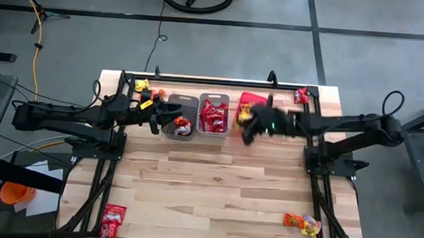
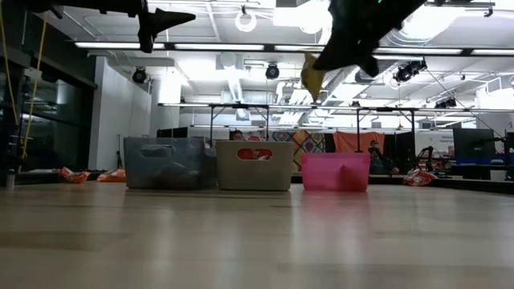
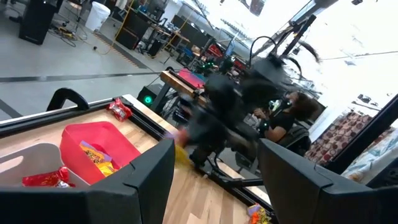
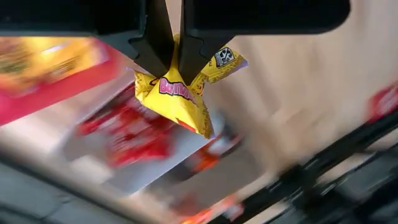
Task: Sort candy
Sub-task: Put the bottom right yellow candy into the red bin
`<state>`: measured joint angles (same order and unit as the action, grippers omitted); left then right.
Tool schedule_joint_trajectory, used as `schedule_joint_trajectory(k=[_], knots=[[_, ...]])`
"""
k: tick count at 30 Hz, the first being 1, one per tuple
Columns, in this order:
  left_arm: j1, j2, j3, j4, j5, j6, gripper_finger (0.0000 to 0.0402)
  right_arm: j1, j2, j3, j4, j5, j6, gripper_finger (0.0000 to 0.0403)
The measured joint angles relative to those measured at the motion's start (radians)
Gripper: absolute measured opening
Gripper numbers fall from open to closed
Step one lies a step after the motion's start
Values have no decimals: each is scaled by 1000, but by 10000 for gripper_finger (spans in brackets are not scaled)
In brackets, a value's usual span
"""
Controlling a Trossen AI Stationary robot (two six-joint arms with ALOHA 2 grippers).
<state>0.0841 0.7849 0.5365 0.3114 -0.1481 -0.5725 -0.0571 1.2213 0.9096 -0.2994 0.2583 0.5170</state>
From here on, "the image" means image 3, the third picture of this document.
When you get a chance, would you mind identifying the wooden background table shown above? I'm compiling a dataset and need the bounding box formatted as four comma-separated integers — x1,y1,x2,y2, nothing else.
160,70,208,108

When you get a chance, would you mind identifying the black curved frame handle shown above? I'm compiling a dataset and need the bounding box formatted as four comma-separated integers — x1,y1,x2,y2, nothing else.
46,87,90,112

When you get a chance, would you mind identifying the yellow purple candy pack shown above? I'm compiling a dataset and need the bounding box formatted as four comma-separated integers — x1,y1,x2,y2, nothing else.
247,203,271,223

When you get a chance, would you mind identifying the white trash bin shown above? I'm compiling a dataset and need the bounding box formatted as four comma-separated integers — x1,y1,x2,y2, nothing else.
85,1,111,32

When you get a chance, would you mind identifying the black equipment case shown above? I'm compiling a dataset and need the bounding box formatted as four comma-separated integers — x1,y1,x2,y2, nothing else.
18,0,58,46

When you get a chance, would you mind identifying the black box with green light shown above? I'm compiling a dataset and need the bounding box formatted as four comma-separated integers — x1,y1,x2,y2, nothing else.
136,83,165,108

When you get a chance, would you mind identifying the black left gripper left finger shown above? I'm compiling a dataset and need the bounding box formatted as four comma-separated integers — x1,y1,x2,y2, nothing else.
0,138,177,224

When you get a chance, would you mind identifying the black office chair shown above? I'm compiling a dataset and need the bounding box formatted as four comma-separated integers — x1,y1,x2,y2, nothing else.
276,124,313,156

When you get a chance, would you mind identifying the black cabinet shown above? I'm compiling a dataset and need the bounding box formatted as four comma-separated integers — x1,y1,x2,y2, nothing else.
114,9,150,50

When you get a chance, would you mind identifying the orange candy pack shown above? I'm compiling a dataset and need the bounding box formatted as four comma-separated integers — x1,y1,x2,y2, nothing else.
248,211,265,224

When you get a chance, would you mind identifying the person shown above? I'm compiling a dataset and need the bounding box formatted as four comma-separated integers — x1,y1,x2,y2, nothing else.
253,91,321,156

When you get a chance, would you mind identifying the red patterned cloth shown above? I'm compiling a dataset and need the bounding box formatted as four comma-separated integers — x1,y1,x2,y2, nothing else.
304,110,396,166

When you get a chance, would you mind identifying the black diagonal beam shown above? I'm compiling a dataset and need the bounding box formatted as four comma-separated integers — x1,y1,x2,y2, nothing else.
326,93,398,175

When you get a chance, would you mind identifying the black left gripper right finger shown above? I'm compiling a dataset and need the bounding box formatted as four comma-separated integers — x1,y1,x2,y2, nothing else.
257,138,398,224

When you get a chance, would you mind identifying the red mat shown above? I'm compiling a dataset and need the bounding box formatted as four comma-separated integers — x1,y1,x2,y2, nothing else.
177,68,206,90

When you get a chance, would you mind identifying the red candy pack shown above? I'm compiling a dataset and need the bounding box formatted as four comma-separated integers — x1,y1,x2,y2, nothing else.
21,166,75,189
106,98,134,122

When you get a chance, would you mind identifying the grey plastic bin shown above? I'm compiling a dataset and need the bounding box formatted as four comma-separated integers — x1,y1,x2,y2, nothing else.
0,142,91,189

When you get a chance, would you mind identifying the red plastic bin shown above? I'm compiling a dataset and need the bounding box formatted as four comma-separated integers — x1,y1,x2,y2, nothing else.
59,121,142,186

